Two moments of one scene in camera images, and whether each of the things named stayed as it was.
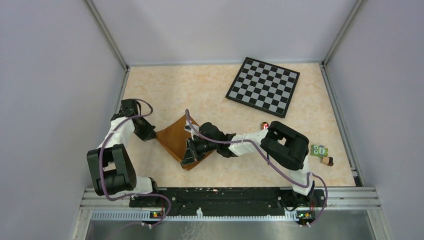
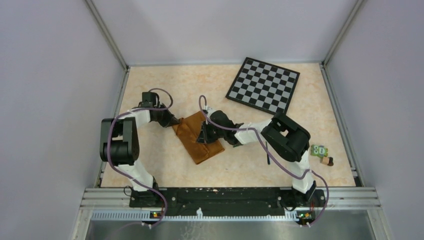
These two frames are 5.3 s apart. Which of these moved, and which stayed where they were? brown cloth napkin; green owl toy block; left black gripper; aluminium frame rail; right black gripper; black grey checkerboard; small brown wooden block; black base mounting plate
Moved: left black gripper; right black gripper; brown cloth napkin
Stayed: black base mounting plate; aluminium frame rail; small brown wooden block; black grey checkerboard; green owl toy block
